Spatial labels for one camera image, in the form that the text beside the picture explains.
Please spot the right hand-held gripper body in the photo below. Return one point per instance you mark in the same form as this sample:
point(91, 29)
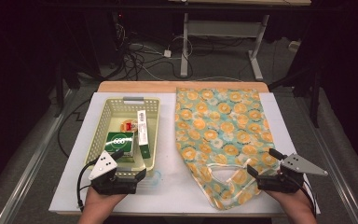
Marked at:
point(295, 166)

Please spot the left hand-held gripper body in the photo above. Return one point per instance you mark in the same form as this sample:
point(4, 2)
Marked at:
point(105, 165)

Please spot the square green box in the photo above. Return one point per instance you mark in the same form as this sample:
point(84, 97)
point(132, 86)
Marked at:
point(119, 141)

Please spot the small orange red snack packet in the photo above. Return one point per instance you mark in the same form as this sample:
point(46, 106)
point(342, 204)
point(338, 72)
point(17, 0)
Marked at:
point(129, 126)

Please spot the long white green box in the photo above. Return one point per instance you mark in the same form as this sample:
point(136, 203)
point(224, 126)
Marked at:
point(143, 130)

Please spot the pale yellow plastic basket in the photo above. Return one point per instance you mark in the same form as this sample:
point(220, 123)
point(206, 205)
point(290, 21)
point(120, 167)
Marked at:
point(118, 113)

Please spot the orange floral fabric bag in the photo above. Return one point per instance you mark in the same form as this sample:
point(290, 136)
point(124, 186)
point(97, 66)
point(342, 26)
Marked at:
point(223, 124)

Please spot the person's right hand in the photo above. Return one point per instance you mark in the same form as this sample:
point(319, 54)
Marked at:
point(295, 203)

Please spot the person's left hand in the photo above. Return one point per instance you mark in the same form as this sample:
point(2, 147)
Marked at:
point(101, 203)

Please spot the clear plastic sleeve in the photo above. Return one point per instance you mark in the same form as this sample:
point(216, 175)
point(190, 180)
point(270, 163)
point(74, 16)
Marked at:
point(155, 180)

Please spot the white table mat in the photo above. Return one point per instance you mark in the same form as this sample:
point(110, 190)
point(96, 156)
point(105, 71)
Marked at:
point(167, 130)

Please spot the wooden table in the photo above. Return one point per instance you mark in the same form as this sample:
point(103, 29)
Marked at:
point(136, 86)

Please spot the black stand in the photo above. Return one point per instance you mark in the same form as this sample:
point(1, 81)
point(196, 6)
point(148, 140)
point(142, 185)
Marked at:
point(59, 90)
point(314, 93)

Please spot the white power adapter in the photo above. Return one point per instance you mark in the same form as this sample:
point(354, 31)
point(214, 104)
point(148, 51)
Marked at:
point(167, 53)

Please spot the metal floor rail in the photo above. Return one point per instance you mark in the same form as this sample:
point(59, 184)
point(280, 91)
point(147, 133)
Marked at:
point(338, 177)
point(34, 158)

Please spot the white metal frame desk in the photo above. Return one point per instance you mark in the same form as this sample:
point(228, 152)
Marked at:
point(220, 28)

